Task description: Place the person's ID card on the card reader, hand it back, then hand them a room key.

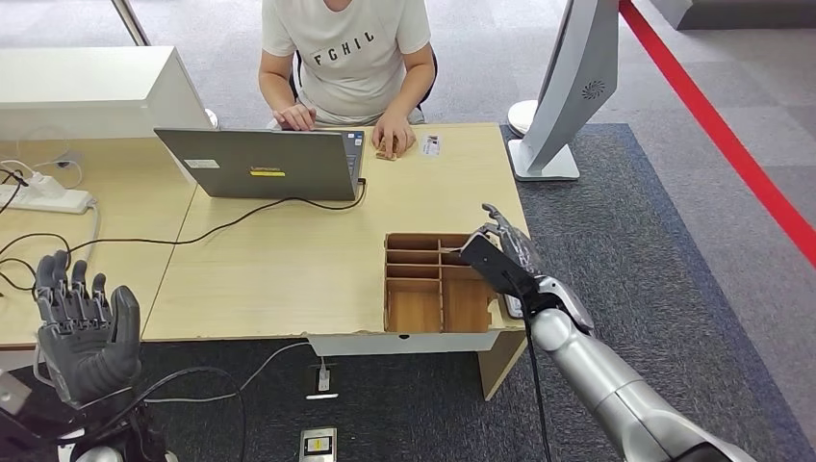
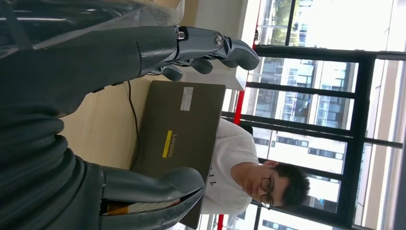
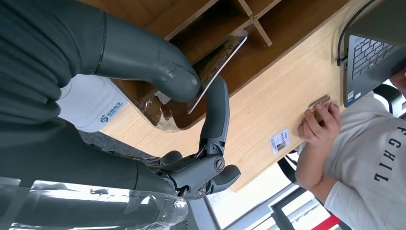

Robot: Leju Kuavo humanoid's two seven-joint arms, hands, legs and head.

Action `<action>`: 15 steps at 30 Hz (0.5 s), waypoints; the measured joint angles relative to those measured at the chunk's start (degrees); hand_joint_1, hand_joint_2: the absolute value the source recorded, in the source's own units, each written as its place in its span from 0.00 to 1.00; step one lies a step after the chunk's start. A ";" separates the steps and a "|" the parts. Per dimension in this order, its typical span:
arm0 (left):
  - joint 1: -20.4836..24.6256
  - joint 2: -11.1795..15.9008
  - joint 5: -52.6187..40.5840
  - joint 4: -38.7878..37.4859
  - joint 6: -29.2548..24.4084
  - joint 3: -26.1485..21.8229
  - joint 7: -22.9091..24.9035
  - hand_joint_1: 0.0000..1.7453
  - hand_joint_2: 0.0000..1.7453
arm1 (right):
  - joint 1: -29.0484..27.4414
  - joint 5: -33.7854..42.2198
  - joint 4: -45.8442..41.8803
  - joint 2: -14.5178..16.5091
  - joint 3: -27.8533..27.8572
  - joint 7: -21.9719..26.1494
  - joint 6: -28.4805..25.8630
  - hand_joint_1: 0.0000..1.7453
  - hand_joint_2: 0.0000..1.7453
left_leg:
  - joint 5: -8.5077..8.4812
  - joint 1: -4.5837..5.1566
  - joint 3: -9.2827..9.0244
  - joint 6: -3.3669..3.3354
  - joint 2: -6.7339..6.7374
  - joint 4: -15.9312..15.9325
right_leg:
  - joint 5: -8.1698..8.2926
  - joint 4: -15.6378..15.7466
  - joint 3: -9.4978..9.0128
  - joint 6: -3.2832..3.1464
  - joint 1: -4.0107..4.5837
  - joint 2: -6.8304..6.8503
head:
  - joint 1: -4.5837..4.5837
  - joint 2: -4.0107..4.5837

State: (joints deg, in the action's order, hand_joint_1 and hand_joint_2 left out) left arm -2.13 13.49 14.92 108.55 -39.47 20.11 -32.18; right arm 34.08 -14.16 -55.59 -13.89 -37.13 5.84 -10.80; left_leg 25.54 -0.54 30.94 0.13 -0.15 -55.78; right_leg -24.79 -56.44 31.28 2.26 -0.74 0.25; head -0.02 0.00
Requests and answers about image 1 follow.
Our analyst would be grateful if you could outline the person's right hand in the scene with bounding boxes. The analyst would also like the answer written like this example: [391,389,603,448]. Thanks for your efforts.
[273,103,319,133]

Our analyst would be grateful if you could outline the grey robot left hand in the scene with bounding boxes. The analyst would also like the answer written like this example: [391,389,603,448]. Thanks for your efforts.
[35,250,142,406]

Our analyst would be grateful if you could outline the person's left hand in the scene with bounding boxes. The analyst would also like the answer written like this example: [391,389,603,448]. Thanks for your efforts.
[371,113,417,160]

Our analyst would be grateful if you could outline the wooden compartment organizer box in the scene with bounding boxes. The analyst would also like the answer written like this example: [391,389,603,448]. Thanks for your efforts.
[382,232,499,335]

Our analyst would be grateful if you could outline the person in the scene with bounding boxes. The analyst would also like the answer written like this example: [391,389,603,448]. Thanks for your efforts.
[258,0,437,160]

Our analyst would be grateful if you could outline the grey laptop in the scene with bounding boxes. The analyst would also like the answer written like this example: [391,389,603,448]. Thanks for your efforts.
[154,128,366,203]

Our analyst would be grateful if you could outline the light wooden desk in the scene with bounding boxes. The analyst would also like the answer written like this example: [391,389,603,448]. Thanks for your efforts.
[0,137,199,352]
[142,122,533,403]

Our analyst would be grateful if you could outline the white power strip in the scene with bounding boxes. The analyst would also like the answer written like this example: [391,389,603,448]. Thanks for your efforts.
[0,173,95,217]

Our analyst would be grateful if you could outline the silver monitor with stand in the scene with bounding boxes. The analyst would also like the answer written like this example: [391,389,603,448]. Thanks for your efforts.
[506,0,621,183]

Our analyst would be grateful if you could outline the metal pole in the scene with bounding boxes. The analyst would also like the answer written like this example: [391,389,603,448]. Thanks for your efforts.
[111,0,153,48]

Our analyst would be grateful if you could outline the white cabinet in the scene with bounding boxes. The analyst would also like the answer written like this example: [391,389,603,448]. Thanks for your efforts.
[0,45,212,141]

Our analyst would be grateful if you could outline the white floor plug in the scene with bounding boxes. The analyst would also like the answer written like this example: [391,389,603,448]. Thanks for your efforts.
[305,363,340,401]

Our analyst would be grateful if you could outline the silver floor socket box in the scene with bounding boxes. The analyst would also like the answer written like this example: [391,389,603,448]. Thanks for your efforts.
[298,426,338,462]

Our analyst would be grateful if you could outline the grey platform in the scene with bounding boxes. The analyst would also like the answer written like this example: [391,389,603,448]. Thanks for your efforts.
[647,0,816,32]

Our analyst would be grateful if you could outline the black laptop power cable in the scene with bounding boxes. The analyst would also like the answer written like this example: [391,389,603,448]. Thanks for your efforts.
[64,180,370,254]

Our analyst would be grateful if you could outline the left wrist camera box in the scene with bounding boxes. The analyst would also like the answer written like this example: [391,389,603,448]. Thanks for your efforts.
[0,370,32,416]

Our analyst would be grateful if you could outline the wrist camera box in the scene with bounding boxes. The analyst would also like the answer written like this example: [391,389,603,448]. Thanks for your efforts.
[458,231,543,314]
[0,370,32,416]

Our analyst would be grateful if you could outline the grey power strip cable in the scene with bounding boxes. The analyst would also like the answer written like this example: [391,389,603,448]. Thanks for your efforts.
[79,200,103,263]

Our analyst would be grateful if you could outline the black looped cables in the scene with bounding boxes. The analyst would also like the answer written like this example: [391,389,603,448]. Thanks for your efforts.
[0,168,72,301]

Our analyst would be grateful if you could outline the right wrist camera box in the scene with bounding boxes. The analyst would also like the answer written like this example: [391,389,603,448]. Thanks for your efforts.
[458,231,543,314]

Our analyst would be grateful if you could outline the white floor cable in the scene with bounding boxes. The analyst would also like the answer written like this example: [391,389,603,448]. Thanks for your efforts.
[142,342,326,406]

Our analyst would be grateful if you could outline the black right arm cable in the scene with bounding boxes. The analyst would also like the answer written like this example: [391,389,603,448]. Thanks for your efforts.
[517,299,557,462]

